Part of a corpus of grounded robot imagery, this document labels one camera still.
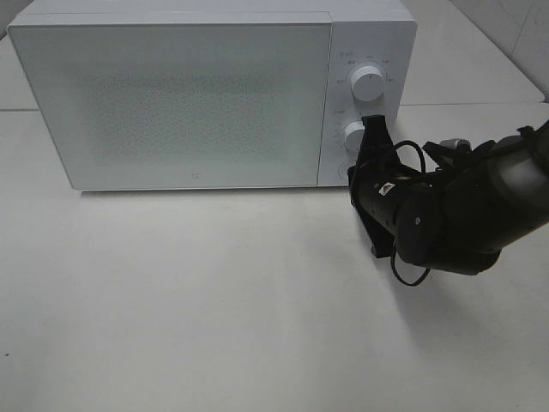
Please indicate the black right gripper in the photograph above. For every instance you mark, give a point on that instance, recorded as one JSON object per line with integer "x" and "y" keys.
{"x": 379, "y": 184}

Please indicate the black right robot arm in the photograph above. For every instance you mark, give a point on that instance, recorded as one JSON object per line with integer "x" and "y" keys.
{"x": 460, "y": 208}

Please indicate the round white door button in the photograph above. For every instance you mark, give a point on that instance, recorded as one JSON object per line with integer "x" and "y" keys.
{"x": 343, "y": 171}

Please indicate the white control knob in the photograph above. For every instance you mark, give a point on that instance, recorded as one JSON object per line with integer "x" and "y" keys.
{"x": 367, "y": 82}
{"x": 353, "y": 135}

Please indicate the white microwave oven body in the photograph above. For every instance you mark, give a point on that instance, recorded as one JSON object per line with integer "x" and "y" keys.
{"x": 379, "y": 32}

